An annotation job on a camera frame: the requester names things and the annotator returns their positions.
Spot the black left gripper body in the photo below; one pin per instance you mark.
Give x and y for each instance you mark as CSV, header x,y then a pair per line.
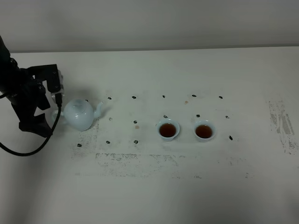
x,y
26,92

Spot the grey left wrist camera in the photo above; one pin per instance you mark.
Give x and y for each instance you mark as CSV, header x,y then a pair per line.
x,y
52,75

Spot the left pale blue tea cup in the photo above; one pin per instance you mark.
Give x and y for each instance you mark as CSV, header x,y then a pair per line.
x,y
168,129

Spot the pale blue porcelain teapot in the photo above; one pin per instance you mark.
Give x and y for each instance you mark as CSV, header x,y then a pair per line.
x,y
79,114

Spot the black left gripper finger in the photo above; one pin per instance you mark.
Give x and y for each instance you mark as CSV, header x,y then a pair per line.
x,y
36,124

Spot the right pale blue tea cup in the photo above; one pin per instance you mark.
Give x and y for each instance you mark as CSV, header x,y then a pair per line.
x,y
204,130

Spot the pale blue tea cup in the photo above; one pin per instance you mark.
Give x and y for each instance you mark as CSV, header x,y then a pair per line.
x,y
168,129
204,130

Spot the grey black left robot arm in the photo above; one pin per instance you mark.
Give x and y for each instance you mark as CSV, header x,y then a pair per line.
x,y
7,63

